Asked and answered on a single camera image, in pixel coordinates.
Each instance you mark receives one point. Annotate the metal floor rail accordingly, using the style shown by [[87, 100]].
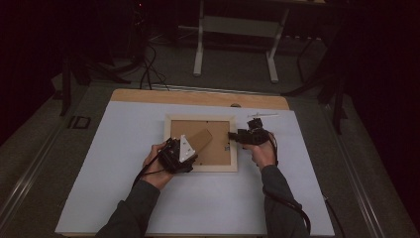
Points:
[[360, 185], [211, 89], [26, 185]]

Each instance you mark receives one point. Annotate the person's right hand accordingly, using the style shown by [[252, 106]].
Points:
[[262, 155]]

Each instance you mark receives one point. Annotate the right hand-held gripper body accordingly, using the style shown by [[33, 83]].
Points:
[[256, 134]]

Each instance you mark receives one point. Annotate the wooden picture frame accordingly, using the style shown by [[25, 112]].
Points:
[[214, 145]]

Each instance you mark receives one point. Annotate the black floor socket plate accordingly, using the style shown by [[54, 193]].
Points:
[[79, 122]]

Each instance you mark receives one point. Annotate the person's left hand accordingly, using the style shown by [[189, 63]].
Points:
[[157, 175]]

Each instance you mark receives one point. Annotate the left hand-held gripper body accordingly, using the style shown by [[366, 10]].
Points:
[[175, 155]]

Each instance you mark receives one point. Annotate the white metal table frame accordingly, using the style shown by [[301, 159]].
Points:
[[237, 26]]

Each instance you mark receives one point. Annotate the black metal stand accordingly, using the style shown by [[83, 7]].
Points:
[[67, 82], [336, 99]]

